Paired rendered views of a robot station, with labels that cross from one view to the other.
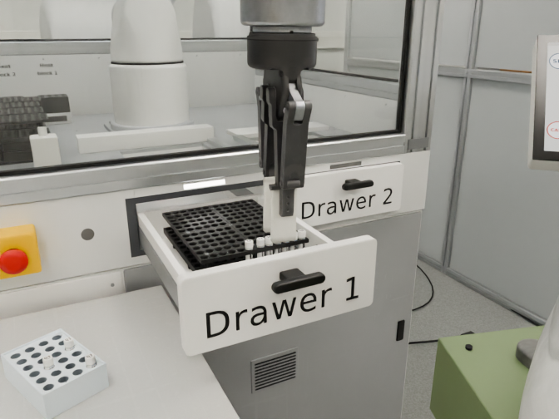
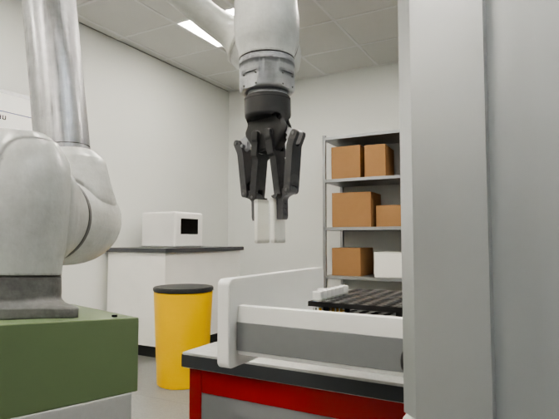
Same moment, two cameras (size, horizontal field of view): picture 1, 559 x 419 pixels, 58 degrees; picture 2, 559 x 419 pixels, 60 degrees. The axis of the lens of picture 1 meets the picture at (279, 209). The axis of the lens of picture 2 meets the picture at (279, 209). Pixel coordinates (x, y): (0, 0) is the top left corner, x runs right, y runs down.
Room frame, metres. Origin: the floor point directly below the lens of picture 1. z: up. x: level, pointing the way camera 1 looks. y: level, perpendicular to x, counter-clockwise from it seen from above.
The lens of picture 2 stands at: (1.21, -0.42, 0.98)
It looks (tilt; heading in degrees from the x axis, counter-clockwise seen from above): 3 degrees up; 145
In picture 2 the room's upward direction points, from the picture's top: straight up
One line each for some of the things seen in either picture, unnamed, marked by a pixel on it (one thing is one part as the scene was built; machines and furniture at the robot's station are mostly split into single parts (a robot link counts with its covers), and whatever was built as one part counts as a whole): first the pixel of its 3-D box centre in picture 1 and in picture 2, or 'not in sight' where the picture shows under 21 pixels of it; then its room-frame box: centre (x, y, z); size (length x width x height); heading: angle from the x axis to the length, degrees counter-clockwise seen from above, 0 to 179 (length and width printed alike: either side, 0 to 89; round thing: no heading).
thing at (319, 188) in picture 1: (347, 194); not in sight; (1.03, -0.15, 0.87); 0.29 x 0.02 x 0.11; 117
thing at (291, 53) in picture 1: (281, 75); (268, 124); (0.57, 0.00, 1.16); 0.08 x 0.07 x 0.09; 17
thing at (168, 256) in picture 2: not in sight; (178, 278); (-3.10, 1.39, 0.61); 1.15 x 0.72 x 1.22; 117
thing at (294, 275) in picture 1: (294, 278); not in sight; (0.58, -0.02, 0.91); 0.07 x 0.04 x 0.01; 117
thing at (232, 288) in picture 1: (284, 291); (279, 308); (0.61, -0.01, 0.87); 0.29 x 0.02 x 0.11; 117
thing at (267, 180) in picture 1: (275, 204); (277, 220); (0.58, 0.00, 1.01); 0.03 x 0.01 x 0.07; 107
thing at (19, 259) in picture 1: (13, 260); not in sight; (0.70, 0.41, 0.88); 0.04 x 0.03 x 0.04; 117
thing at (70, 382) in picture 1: (54, 370); not in sight; (0.56, 0.30, 0.78); 0.12 x 0.08 x 0.04; 49
